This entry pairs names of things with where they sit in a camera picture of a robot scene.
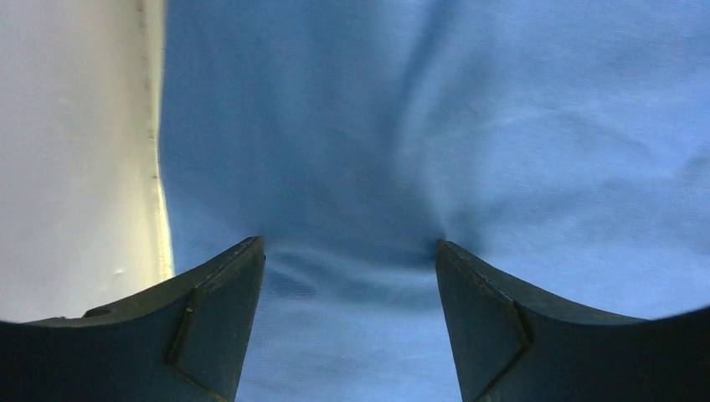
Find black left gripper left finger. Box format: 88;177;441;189
1;237;265;401

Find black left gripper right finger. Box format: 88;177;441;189
435;240;709;401

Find blue surgical drape cloth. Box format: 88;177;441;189
161;1;709;401

